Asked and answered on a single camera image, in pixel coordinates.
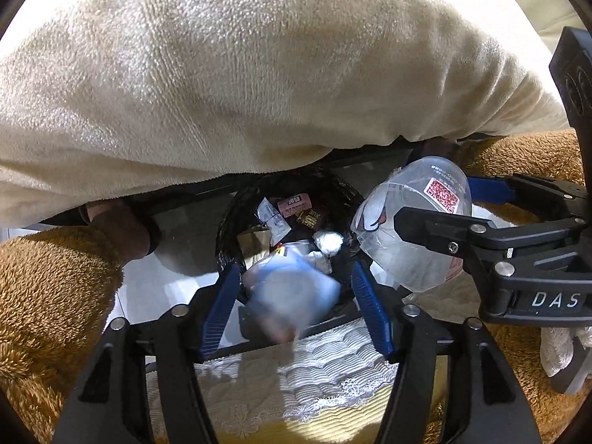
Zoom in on beige fleece blanket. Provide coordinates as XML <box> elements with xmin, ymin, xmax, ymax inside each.
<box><xmin>0</xmin><ymin>0</ymin><xmax>575</xmax><ymax>228</ymax></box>

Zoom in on clear plastic cup red print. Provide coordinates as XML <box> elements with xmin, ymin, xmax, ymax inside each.
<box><xmin>350</xmin><ymin>155</ymin><xmax>473</xmax><ymax>293</ymax></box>

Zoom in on white wrapper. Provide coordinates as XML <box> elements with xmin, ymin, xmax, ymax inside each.
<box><xmin>243</xmin><ymin>243</ymin><xmax>343</xmax><ymax>344</ymax></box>

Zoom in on person's right hand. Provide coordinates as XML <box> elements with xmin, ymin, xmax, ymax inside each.
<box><xmin>539</xmin><ymin>326</ymin><xmax>582</xmax><ymax>378</ymax></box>

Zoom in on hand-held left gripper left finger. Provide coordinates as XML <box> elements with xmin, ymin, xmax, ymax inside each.
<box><xmin>53</xmin><ymin>263</ymin><xmax>244</xmax><ymax>444</ymax></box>

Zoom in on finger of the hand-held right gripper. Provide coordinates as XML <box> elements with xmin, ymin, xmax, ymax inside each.
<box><xmin>465</xmin><ymin>173</ymin><xmax>589</xmax><ymax>219</ymax></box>
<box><xmin>393</xmin><ymin>206</ymin><xmax>584</xmax><ymax>283</ymax></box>

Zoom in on white quilted mattress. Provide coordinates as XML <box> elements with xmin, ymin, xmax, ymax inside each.
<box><xmin>147</xmin><ymin>318</ymin><xmax>448</xmax><ymax>444</ymax></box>

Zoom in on black mesh trash bin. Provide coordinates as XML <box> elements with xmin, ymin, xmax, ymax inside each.
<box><xmin>217</xmin><ymin>172</ymin><xmax>371</xmax><ymax>321</ymax></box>

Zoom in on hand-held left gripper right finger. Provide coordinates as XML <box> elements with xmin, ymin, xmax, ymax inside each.
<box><xmin>350</xmin><ymin>261</ymin><xmax>542</xmax><ymax>444</ymax></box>

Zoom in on white plastic film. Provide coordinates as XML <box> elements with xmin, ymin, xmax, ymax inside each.
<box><xmin>313</xmin><ymin>230</ymin><xmax>346</xmax><ymax>258</ymax></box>

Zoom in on small clear white packet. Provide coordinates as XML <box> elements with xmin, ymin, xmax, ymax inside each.
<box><xmin>256</xmin><ymin>198</ymin><xmax>292</xmax><ymax>242</ymax></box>

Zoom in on brown paper piece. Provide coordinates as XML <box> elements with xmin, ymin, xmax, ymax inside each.
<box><xmin>237</xmin><ymin>226</ymin><xmax>272</xmax><ymax>260</ymax></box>

